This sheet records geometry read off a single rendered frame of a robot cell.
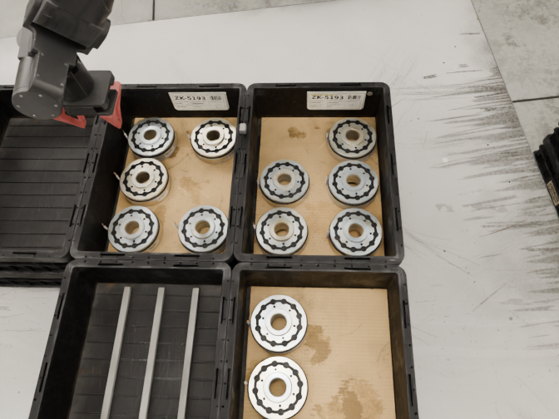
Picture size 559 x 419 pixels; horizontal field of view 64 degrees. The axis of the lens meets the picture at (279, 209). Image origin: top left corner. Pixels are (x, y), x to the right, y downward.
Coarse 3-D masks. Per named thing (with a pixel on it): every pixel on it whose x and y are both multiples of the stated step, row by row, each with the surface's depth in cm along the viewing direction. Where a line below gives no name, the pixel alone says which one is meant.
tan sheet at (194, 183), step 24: (168, 120) 104; (192, 120) 104; (168, 168) 99; (192, 168) 98; (216, 168) 98; (120, 192) 97; (192, 192) 96; (216, 192) 96; (168, 216) 94; (168, 240) 91
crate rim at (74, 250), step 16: (240, 96) 94; (240, 112) 94; (96, 144) 90; (240, 144) 89; (96, 160) 89; (240, 160) 87; (80, 208) 84; (80, 224) 83; (80, 240) 82; (80, 256) 80; (96, 256) 80; (112, 256) 80; (128, 256) 80; (144, 256) 80; (160, 256) 79; (208, 256) 79; (224, 256) 79
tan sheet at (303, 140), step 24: (264, 120) 103; (288, 120) 103; (312, 120) 102; (336, 120) 102; (264, 144) 100; (288, 144) 100; (312, 144) 99; (264, 168) 97; (312, 168) 97; (312, 192) 94; (312, 216) 92; (312, 240) 90
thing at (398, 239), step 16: (384, 96) 92; (384, 112) 90; (240, 176) 85; (240, 192) 84; (240, 208) 83; (400, 208) 81; (240, 224) 83; (400, 224) 80; (240, 240) 80; (400, 240) 78; (240, 256) 79; (256, 256) 78; (272, 256) 78; (288, 256) 78; (304, 256) 78; (320, 256) 78; (336, 256) 78; (352, 256) 78; (368, 256) 77; (384, 256) 77; (400, 256) 77
